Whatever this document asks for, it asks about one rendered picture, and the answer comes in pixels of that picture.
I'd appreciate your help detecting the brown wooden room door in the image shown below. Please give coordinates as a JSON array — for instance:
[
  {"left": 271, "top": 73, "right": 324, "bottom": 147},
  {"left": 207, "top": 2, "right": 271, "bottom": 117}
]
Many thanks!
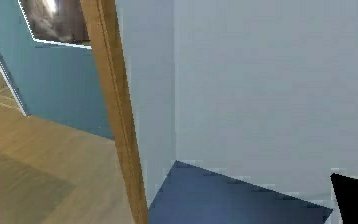
[{"left": 79, "top": 0, "right": 150, "bottom": 224}]

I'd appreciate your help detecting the framed grey wall picture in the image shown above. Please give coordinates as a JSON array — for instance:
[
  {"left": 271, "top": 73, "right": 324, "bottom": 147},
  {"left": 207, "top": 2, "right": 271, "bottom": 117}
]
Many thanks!
[{"left": 17, "top": 0, "right": 93, "bottom": 50}]

